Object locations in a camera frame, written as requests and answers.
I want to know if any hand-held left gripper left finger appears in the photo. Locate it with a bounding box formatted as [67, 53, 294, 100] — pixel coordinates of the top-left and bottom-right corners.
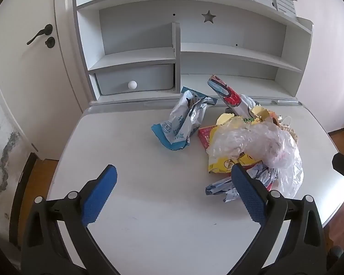
[21, 164, 118, 275]

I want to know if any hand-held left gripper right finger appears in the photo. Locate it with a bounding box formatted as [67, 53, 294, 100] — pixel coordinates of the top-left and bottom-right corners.
[231, 163, 329, 275]

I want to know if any silver wrapper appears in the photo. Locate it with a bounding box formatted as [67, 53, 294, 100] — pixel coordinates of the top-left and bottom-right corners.
[205, 162, 280, 204]

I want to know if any pink dotted wrapper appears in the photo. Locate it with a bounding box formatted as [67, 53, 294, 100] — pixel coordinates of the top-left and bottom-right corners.
[198, 124, 220, 149]

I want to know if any yellow printed wrapper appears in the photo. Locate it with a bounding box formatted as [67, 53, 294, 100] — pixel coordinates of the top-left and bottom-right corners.
[208, 152, 248, 175]

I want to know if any clear plastic bag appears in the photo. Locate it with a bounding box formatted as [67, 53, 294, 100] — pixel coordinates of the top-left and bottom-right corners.
[206, 117, 304, 198]

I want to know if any plain yellow wrapper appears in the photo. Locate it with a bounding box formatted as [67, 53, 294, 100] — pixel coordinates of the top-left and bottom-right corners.
[216, 106, 276, 127]

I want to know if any red and white snack wrapper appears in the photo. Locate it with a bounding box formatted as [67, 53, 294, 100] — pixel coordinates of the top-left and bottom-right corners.
[207, 74, 251, 115]

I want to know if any blue and white snack wrapper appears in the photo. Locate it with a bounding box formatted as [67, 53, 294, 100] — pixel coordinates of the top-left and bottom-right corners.
[151, 87, 217, 151]

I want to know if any grey drawer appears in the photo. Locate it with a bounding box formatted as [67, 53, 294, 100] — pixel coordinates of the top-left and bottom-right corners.
[94, 64, 175, 96]

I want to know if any white door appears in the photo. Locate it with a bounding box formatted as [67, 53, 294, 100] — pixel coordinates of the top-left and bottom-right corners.
[0, 0, 85, 161]

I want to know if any white desk hutch shelf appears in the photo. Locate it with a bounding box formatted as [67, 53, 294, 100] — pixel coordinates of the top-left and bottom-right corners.
[72, 0, 314, 105]

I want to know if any black door handle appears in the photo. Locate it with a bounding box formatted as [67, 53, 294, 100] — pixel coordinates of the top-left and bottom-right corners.
[27, 24, 53, 45]

